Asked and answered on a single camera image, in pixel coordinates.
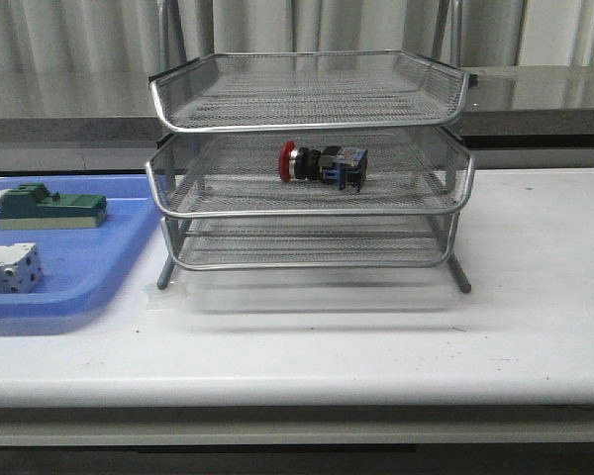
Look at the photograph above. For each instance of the white circuit breaker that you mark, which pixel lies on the white circuit breaker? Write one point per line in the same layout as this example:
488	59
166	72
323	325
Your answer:
20	267

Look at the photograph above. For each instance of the silver mesh tray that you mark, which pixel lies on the silver mesh tray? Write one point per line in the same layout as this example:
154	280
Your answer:
410	171
239	243
285	91

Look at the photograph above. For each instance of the green electrical switch module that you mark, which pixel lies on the green electrical switch module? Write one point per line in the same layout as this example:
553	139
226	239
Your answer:
32	206

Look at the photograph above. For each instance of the red emergency stop button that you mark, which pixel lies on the red emergency stop button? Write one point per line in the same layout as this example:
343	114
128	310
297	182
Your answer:
339	166

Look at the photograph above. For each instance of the blue plastic tray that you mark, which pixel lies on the blue plastic tray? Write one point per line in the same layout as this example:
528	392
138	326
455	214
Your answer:
83	268

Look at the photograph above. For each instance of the silver mesh top tray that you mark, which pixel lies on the silver mesh top tray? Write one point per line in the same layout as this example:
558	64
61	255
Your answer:
285	91

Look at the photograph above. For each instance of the silver mesh bottom tray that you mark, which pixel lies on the silver mesh bottom tray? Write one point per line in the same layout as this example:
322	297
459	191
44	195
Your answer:
239	243

